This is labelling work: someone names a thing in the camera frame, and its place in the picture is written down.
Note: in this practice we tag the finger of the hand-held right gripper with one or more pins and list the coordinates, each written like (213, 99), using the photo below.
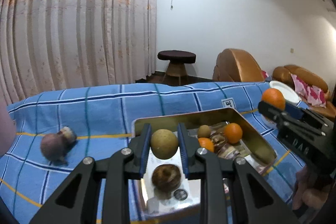
(273, 111)
(295, 109)

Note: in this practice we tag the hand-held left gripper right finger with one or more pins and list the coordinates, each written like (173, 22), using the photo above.
(185, 158)

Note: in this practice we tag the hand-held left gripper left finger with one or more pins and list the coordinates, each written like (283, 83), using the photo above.
(143, 158)

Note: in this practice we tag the orange mandarin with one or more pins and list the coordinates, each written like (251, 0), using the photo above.
(273, 98)
(233, 133)
(206, 145)

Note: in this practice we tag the small tan longan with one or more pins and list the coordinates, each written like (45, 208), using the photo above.
(204, 131)
(164, 144)

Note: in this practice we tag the rectangular metal tin box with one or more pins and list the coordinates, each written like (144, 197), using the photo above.
(252, 140)

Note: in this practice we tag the person's right hand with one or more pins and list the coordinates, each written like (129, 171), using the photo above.
(312, 190)

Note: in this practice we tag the white plate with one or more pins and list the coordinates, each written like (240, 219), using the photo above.
(286, 91)

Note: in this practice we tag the pink patterned cloth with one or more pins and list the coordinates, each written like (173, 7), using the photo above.
(309, 90)

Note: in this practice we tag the brown leather sofa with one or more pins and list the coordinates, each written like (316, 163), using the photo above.
(302, 74)

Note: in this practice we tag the small dark round disc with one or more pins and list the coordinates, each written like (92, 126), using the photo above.
(180, 194)

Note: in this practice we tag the brown leather armchair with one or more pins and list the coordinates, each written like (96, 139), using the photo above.
(236, 66)

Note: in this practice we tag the blue plaid cloth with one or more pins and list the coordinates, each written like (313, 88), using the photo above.
(105, 113)

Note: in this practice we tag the small striped brown shell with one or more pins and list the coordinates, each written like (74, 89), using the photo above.
(68, 134)

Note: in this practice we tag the purple passion fruit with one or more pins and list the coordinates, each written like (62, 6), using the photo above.
(52, 149)

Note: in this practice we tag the dark round stool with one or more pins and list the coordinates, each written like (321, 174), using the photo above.
(177, 58)

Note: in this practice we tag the pale floral curtain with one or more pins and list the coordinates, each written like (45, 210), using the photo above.
(78, 24)

